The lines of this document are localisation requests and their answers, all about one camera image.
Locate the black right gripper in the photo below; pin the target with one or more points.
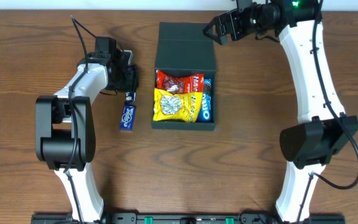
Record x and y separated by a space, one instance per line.
229 26

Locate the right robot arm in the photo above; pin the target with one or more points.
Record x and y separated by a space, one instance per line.
323 127

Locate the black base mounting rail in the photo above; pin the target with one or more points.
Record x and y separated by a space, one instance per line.
132 218

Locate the blue Eclipse mints box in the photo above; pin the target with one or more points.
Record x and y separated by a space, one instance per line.
127 118

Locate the dark green gift box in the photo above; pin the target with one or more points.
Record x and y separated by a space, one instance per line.
182 51

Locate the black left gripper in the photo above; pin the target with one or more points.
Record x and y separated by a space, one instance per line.
130 81

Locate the yellow Hacks candy bag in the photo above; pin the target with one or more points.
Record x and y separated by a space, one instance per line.
184 107

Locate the blue Dairy Milk chocolate bar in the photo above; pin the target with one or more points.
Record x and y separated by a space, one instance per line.
131 93

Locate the blue Oreo cookie pack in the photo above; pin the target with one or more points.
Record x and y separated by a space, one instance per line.
205 113

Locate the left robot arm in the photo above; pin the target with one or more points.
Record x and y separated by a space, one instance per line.
65 138

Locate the red Hacks candy bag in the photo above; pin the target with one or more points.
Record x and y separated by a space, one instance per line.
174 85

